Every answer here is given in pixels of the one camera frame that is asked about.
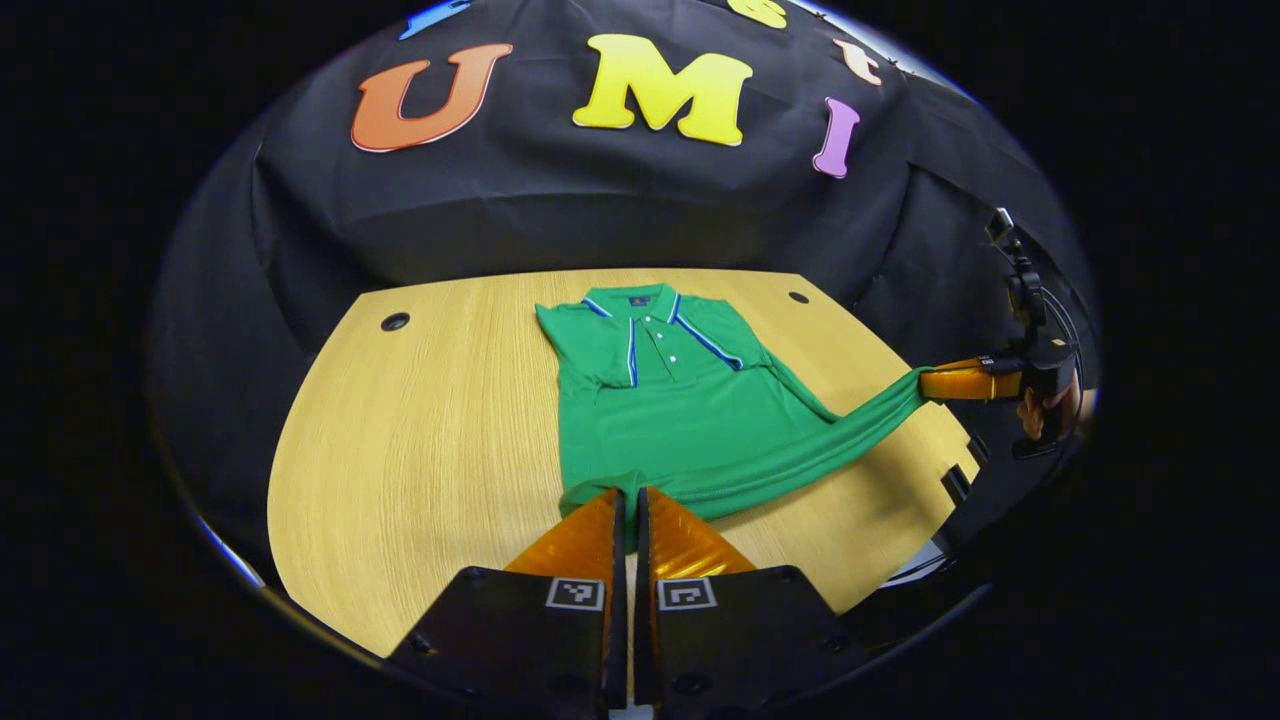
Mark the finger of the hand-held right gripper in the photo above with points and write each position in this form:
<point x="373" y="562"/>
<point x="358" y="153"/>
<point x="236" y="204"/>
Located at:
<point x="965" y="385"/>
<point x="965" y="363"/>

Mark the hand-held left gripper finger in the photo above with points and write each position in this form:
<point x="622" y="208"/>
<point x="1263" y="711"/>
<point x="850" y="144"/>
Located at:
<point x="618" y="650"/>
<point x="643" y="650"/>

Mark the green T-shirt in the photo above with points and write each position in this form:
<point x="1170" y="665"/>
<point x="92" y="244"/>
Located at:
<point x="680" y="420"/>

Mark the black backdrop cloth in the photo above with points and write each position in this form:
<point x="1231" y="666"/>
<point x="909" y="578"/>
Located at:
<point x="600" y="200"/>

